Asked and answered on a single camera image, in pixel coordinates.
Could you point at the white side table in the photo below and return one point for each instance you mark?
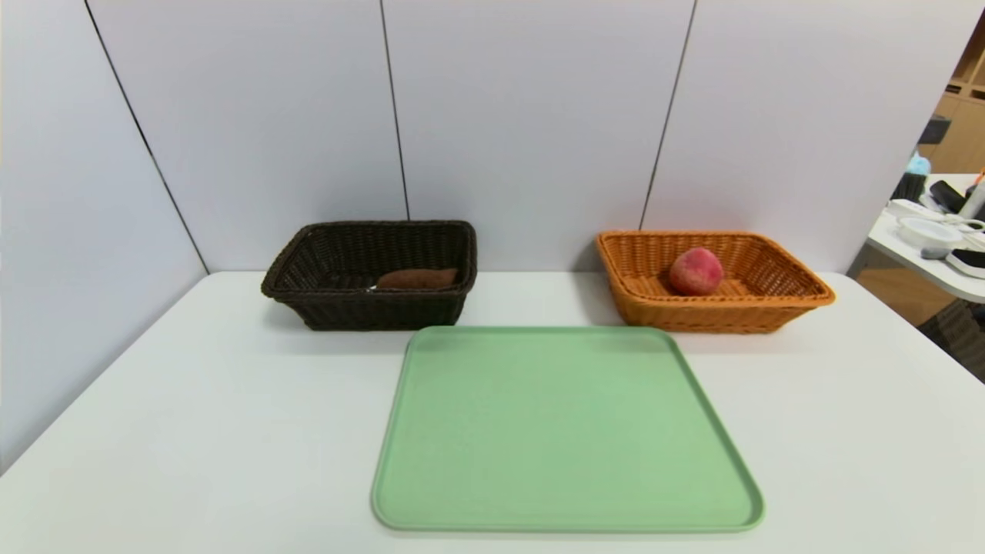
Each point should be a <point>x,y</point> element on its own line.
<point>900,242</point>

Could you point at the white power strip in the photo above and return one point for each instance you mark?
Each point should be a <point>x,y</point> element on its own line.
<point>909,208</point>

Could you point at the light blue bottle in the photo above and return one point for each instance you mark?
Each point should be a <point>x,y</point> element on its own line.
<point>918,164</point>

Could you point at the black and white shoe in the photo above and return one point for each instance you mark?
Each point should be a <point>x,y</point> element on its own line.
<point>968,263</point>

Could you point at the white round container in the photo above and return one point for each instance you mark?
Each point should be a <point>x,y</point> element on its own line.
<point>929,232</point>

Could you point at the black brush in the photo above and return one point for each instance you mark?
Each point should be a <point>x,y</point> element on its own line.
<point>909,187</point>

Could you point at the orange wicker basket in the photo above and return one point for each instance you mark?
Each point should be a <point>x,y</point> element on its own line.
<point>716,312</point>

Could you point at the black box on cabinet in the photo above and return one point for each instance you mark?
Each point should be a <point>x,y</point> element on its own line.
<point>933,130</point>

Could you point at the light green plastic tray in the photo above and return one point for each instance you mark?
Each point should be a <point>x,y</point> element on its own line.
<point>562,438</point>

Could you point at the red peach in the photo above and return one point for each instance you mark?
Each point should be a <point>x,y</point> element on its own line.
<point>696,271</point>

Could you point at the dark wicker chair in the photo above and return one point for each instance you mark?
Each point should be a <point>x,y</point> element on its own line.
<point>958,335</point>

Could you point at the black handheld device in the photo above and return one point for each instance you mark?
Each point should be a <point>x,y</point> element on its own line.
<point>947,195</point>

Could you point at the wooden cabinet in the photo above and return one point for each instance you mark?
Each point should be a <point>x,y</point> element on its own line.
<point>966,131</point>

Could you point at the dark brown wicker basket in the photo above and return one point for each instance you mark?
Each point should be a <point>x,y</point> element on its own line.
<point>385,312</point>

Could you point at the brown chocolate bread roll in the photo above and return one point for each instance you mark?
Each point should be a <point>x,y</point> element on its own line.
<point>417,279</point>

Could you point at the small grey object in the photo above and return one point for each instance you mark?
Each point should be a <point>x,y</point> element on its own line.
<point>933,252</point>

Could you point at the white bottle orange cap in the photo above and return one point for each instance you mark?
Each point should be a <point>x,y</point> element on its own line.
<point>974,200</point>

